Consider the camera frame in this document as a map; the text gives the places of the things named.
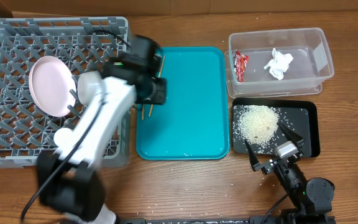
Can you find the grey dishwasher rack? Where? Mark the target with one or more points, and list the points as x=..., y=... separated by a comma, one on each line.
x=81, y=43

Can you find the red snack wrapper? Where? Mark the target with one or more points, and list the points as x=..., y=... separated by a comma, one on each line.
x=240, y=64

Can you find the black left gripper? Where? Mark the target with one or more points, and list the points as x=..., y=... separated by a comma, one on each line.
x=155, y=90

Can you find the wooden chopstick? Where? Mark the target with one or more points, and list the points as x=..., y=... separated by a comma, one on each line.
x=142, y=112
x=159, y=75

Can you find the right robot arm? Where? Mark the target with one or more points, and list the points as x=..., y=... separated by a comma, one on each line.
x=305, y=200

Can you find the pink bowl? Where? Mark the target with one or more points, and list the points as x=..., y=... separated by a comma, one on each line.
x=87, y=85

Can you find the black plastic tray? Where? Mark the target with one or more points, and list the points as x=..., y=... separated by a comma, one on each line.
x=299, y=116

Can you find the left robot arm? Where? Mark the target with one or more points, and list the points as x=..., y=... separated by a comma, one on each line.
x=68, y=180

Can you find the left wooden chopstick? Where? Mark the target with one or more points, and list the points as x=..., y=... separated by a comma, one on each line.
x=142, y=112

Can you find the right wooden chopstick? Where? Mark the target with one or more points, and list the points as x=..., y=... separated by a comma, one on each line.
x=159, y=75

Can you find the pile of rice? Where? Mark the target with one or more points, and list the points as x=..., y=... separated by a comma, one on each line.
x=255, y=126

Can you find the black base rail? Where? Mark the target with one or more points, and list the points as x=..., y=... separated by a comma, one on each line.
x=197, y=220

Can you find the teal serving tray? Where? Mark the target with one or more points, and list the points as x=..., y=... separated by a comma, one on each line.
x=193, y=123

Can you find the white cup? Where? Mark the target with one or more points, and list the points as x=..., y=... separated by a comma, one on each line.
x=62, y=138

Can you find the clear plastic waste bin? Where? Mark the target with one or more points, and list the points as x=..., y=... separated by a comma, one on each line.
x=312, y=58

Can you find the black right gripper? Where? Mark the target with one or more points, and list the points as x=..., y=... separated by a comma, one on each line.
x=256, y=165

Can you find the large white plate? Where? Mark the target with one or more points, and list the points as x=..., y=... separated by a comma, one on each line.
x=50, y=84

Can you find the white tissue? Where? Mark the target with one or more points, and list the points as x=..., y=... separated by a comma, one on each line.
x=278, y=64

